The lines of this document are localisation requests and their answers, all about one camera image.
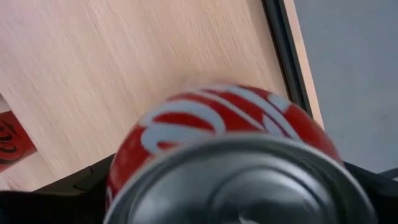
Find black metal table frame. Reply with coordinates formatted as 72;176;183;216
260;0;314;119

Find red Coca-Cola can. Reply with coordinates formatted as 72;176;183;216
103;82;379;224

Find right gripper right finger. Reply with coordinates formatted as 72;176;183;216
341;161;398;203

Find wooden shelf black metal legs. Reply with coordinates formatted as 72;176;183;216
0;0;292;193

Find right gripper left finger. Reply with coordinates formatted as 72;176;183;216
34;153;116;203

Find red Coke Zero can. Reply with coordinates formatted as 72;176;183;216
0;110;39;174

